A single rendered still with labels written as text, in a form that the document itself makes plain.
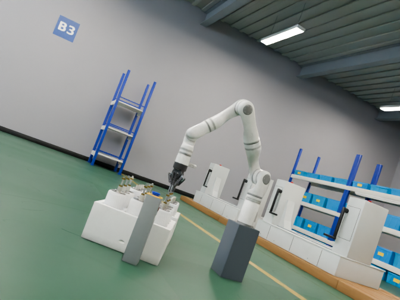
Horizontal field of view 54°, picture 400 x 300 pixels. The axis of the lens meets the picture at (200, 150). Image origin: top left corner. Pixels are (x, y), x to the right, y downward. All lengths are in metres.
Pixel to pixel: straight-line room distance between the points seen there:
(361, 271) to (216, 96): 5.97
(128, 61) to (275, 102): 3.63
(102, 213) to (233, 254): 0.75
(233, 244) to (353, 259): 1.83
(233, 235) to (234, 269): 0.18
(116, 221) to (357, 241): 2.46
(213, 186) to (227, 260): 4.44
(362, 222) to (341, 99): 7.36
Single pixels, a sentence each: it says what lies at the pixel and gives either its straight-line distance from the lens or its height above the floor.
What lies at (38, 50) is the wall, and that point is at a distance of 8.34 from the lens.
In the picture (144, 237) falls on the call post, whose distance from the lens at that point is 1.78.
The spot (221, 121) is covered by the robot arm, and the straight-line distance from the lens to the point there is 2.09.
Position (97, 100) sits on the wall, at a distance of 8.29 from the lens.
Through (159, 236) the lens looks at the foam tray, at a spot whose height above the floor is 0.13.
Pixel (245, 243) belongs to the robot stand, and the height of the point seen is 0.21.
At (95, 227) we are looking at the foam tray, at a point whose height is 0.07.
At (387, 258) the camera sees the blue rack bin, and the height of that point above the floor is 0.34.
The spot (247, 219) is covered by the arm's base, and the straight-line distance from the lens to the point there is 2.23.
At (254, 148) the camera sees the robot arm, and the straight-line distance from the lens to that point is 2.17.
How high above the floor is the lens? 0.45
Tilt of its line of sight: 4 degrees up
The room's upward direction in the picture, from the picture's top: 21 degrees clockwise
